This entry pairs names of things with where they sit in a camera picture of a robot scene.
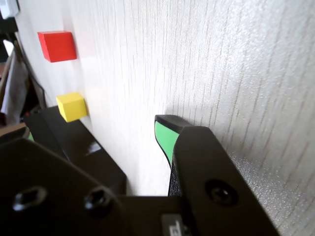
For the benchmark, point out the red wooden cube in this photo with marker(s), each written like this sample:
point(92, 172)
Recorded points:
point(57, 45)

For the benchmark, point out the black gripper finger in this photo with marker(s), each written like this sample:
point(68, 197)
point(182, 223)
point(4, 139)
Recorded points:
point(49, 186)
point(211, 172)

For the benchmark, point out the yellow wooden cube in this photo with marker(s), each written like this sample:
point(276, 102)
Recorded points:
point(72, 108)

